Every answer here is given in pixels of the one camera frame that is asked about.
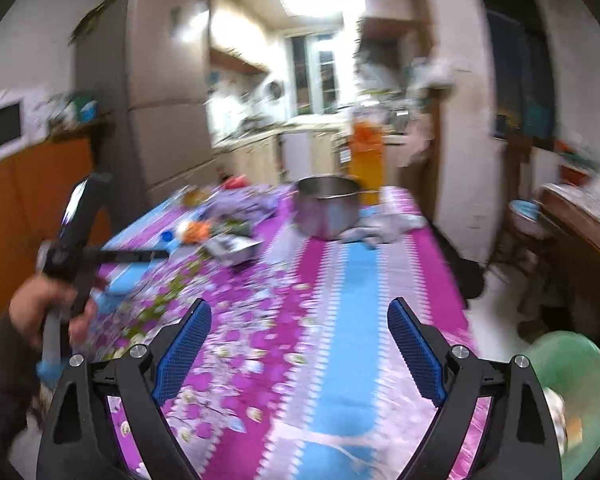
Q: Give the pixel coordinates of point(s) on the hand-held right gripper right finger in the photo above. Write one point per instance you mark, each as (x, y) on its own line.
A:
(415, 350)

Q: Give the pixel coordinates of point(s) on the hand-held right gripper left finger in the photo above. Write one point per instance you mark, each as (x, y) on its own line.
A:
(185, 350)

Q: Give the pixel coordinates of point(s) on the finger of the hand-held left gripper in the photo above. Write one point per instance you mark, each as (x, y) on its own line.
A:
(130, 256)

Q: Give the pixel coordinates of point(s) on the green plastic bin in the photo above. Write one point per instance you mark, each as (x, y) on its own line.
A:
(575, 365)

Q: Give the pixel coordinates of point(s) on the person's left forearm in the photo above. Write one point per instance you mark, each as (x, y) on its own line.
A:
(2, 385)

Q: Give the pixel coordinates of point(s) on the person's left hand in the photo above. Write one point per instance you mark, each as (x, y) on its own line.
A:
(30, 310)

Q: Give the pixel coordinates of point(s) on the orange wooden cabinet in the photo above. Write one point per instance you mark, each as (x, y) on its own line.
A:
(35, 195)

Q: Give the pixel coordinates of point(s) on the orange snack packet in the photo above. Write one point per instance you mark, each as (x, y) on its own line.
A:
(197, 231)

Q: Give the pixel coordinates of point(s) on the small glass jar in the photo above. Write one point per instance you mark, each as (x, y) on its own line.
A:
(197, 197)

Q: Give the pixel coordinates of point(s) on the small metal tray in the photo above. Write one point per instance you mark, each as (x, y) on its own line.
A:
(232, 250)

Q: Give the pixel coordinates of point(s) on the green snack packet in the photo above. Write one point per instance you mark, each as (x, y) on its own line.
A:
(236, 227)

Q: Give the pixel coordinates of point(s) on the purple floral tablecloth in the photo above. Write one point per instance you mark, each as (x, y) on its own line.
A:
(300, 340)

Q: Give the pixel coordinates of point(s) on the purple wipes packet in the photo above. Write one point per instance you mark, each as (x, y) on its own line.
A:
(242, 206)

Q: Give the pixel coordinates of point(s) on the white sock on table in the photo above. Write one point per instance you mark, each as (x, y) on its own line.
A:
(385, 225)

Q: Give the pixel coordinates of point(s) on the red apple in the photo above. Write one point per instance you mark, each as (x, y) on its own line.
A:
(236, 182)

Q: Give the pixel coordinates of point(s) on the beige refrigerator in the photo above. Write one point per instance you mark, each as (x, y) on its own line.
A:
(150, 95)

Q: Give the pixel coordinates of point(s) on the stainless steel pot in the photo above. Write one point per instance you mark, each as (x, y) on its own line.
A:
(325, 210)

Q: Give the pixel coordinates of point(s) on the kitchen counter cabinets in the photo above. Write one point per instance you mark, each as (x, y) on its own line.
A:
(275, 155)

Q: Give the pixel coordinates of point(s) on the orange juice bottle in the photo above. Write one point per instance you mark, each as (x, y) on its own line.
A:
(366, 160)

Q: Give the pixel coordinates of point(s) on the wooden bed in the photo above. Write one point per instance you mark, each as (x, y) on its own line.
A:
(580, 240)

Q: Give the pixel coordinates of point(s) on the stack of plastic basins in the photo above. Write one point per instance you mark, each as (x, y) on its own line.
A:
(575, 160)

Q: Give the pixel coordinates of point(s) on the kitchen window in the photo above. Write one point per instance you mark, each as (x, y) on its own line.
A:
(314, 75)

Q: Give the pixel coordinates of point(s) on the dark interior window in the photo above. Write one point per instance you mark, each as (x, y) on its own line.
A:
(522, 75)

